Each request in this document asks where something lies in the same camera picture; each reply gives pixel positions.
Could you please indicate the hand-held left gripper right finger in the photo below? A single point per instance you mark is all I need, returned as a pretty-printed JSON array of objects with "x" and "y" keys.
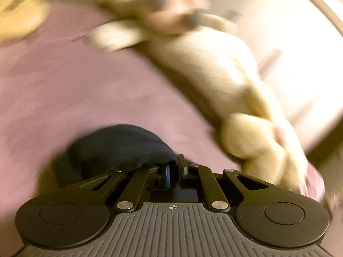
[{"x": 182, "y": 167}]

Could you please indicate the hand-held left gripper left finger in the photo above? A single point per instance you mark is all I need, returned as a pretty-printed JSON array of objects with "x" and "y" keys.
[{"x": 167, "y": 176}]

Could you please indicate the navy blue garment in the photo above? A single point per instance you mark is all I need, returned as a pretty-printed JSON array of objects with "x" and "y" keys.
[{"x": 115, "y": 147}]

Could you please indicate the cream flower plush pillow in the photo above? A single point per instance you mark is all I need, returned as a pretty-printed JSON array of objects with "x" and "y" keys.
[{"x": 209, "y": 69}]

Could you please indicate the pink bed blanket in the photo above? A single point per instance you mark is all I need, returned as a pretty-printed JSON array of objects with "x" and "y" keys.
[{"x": 67, "y": 85}]

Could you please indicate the cream plush toy grey paws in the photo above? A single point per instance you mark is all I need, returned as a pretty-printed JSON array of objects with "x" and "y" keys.
[{"x": 171, "y": 8}]

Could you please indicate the white wardrobe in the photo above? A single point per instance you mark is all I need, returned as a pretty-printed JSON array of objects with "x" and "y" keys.
[{"x": 294, "y": 45}]

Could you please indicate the yellow orange plush toy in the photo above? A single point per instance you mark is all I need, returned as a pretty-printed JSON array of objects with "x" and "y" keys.
[{"x": 18, "y": 10}]

